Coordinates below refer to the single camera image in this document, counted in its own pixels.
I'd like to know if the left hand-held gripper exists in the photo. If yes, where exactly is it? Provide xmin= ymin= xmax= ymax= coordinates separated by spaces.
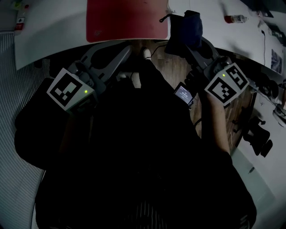
xmin=46 ymin=42 xmax=132 ymax=112

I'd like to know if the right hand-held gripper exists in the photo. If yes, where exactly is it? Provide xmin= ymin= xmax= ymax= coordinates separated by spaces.
xmin=183 ymin=37 xmax=250 ymax=107

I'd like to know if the dark blue pouch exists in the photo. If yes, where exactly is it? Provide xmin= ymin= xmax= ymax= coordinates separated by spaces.
xmin=165 ymin=10 xmax=203 ymax=54

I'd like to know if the red mat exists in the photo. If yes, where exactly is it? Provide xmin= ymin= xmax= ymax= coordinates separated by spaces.
xmin=86 ymin=0 xmax=169 ymax=43

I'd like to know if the person's right forearm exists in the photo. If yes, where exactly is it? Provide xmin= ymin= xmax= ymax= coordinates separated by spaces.
xmin=201 ymin=91 xmax=231 ymax=155

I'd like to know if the person's left forearm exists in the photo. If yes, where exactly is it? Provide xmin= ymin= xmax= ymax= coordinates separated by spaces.
xmin=58 ymin=111 xmax=76 ymax=154

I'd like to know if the person's white shoe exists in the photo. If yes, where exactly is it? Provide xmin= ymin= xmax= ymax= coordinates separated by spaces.
xmin=142 ymin=47 xmax=153 ymax=59
xmin=116 ymin=71 xmax=143 ymax=89

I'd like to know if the small black display screen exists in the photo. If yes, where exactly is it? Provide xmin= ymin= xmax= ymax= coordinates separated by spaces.
xmin=174 ymin=82 xmax=196 ymax=106

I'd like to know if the bottle with orange drink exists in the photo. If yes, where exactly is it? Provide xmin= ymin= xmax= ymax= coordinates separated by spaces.
xmin=224 ymin=14 xmax=249 ymax=24

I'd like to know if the printed paper sheet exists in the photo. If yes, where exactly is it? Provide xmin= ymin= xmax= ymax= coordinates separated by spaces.
xmin=270 ymin=48 xmax=284 ymax=75

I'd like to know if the red and white box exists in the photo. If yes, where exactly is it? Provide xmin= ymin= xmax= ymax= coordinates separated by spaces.
xmin=13 ymin=16 xmax=27 ymax=36

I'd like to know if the person's black garment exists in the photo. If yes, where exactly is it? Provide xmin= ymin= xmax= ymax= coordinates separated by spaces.
xmin=14 ymin=59 xmax=257 ymax=229

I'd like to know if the black office chair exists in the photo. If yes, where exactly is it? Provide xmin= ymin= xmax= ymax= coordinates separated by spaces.
xmin=232 ymin=115 xmax=274 ymax=158

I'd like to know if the person's striped shirt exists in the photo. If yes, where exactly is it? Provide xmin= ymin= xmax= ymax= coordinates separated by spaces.
xmin=125 ymin=200 xmax=166 ymax=229

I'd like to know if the black cable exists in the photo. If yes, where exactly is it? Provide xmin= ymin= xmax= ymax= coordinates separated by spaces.
xmin=261 ymin=30 xmax=267 ymax=67

